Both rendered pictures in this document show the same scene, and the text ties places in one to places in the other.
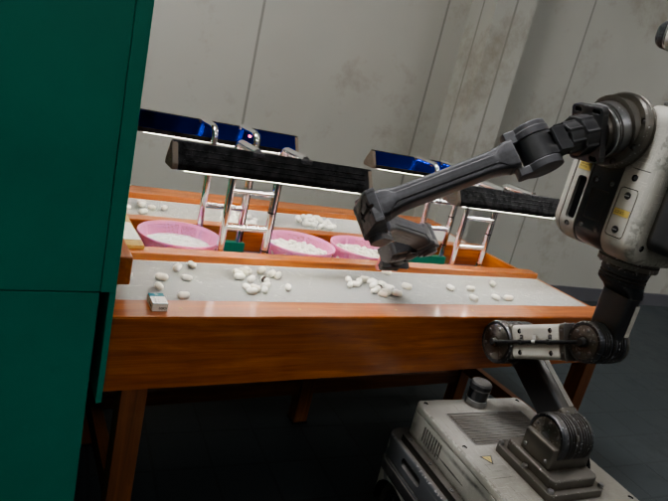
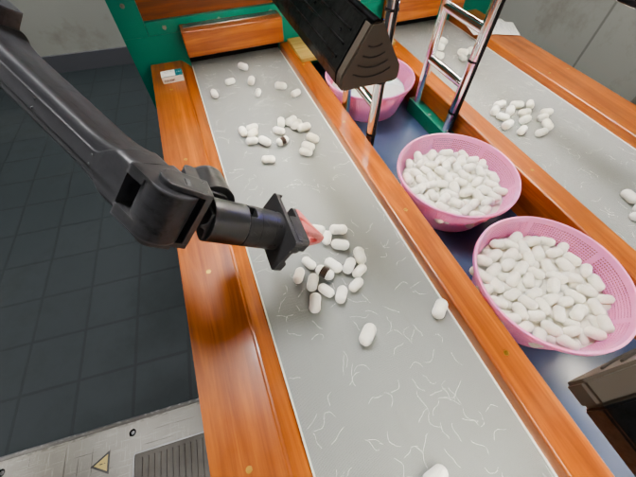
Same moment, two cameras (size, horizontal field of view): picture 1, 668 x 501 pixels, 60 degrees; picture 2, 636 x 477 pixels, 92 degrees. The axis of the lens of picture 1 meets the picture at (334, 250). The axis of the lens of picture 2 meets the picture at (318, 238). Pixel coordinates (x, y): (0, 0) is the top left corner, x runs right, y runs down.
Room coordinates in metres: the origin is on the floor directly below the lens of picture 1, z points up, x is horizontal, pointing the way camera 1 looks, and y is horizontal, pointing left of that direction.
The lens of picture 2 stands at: (1.82, -0.43, 1.25)
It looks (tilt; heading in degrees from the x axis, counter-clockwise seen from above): 56 degrees down; 101
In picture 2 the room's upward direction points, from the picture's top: straight up
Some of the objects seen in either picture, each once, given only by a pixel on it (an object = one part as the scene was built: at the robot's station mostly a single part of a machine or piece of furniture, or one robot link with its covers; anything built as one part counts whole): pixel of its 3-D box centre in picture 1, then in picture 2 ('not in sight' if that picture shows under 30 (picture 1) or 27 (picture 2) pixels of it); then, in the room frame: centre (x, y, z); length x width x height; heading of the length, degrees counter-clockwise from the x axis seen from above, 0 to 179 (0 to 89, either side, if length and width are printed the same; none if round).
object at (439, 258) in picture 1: (427, 210); not in sight; (2.57, -0.37, 0.90); 0.20 x 0.19 x 0.45; 122
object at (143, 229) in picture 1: (177, 247); (367, 89); (1.80, 0.50, 0.72); 0.27 x 0.27 x 0.10
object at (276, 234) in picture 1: (297, 253); (450, 185); (2.03, 0.13, 0.72); 0.27 x 0.27 x 0.10
